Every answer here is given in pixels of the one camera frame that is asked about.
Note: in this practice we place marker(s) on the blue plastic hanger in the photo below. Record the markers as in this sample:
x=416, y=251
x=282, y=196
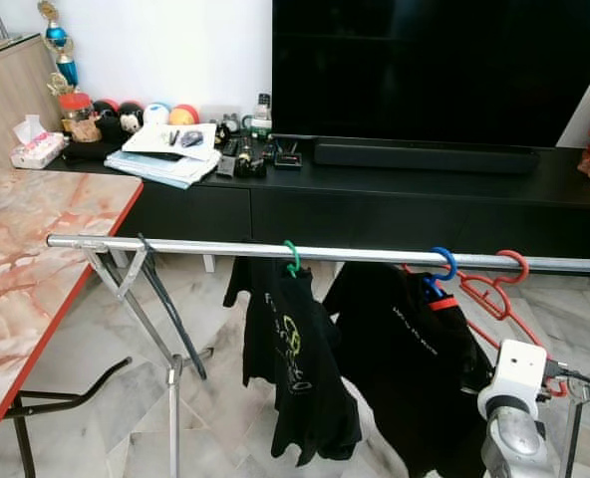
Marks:
x=450, y=264

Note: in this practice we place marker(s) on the orange ball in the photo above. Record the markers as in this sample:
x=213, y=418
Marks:
x=183, y=115

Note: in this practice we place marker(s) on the red plastic hanger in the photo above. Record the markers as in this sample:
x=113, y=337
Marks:
x=524, y=264

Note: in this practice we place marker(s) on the small clear bottle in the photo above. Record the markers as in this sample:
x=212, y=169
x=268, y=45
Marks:
x=263, y=115

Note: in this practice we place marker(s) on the pink tissue pack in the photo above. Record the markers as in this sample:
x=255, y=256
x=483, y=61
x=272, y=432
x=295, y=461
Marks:
x=36, y=149

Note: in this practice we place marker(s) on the black shirt white print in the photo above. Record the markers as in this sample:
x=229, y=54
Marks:
x=405, y=358

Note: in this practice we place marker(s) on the green hanger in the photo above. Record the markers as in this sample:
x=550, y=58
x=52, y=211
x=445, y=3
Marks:
x=296, y=257

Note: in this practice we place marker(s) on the black white plush toy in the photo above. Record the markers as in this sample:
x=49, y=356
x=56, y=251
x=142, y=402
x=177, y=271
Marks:
x=130, y=118

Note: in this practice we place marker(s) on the marble top folding table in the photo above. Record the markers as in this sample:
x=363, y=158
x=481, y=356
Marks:
x=26, y=249

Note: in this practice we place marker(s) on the black TV console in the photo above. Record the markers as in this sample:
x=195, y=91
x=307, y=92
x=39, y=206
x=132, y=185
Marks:
x=395, y=214

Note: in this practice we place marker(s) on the silver clothes rack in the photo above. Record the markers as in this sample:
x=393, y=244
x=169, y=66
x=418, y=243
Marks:
x=225, y=248

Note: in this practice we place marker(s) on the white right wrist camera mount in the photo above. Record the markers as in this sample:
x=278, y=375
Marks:
x=514, y=373

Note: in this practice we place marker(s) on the stack of white papers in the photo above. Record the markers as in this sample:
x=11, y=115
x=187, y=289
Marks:
x=165, y=159

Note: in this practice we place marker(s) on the black camera gadget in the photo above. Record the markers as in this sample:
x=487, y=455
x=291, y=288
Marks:
x=247, y=164

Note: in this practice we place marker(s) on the light wooden cabinet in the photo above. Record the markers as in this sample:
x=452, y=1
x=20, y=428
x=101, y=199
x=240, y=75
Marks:
x=11, y=110

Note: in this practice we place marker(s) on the small black device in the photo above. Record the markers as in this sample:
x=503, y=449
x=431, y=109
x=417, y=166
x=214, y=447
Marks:
x=288, y=159

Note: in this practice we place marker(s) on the black shirt green print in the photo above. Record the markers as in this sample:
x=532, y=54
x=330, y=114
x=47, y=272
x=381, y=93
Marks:
x=295, y=358

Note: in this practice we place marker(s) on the gold blue trophy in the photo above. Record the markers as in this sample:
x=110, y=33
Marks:
x=64, y=60

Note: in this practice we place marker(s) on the glass jar red lid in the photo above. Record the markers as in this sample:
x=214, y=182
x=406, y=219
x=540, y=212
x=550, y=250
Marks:
x=76, y=118

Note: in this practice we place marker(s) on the black television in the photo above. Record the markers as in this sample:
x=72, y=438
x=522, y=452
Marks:
x=435, y=70

